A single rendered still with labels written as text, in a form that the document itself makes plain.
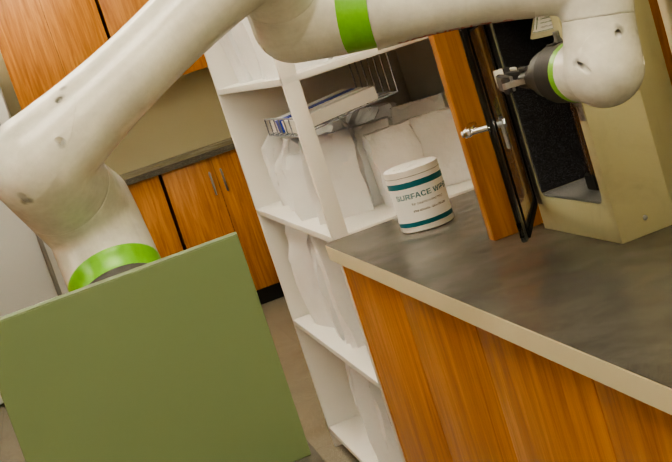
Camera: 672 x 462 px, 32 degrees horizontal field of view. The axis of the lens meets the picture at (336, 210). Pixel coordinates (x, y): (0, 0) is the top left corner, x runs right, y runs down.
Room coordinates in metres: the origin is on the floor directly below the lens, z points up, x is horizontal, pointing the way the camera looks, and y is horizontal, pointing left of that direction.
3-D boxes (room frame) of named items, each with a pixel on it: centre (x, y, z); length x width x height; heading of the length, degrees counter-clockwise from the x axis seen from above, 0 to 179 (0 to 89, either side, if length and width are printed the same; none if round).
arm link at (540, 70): (1.75, -0.39, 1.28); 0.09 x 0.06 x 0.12; 103
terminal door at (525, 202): (2.15, -0.34, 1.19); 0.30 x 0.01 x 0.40; 164
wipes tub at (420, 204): (2.73, -0.20, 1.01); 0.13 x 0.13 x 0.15
